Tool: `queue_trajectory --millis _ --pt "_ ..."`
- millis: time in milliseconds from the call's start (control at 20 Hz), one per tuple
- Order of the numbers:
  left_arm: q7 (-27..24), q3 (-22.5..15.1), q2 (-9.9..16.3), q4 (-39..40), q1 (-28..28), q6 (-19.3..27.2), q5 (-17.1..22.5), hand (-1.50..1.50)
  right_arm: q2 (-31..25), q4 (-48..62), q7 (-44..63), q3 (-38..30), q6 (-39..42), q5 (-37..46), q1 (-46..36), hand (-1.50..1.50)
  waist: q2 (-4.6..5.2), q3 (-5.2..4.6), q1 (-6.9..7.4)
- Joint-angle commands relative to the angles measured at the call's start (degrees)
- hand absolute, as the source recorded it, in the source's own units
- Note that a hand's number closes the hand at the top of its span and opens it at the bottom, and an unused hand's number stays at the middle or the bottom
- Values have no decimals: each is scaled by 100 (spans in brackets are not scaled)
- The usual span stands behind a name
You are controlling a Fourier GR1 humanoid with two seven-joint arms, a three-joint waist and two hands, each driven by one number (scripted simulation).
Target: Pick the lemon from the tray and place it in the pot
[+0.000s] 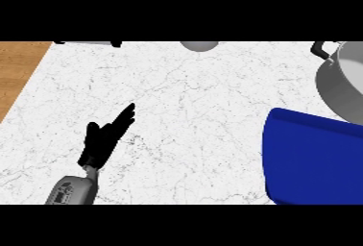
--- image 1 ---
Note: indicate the grey round object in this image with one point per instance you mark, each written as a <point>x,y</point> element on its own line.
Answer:
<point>199,45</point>

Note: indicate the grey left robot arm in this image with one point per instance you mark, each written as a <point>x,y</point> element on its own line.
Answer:
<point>72,190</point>

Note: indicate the blue tray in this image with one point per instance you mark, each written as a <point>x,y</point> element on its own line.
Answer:
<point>314,160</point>

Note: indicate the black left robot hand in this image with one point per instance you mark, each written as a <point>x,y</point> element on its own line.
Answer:
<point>105,137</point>

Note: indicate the grey metal pot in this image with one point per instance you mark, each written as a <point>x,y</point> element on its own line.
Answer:
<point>342,83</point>

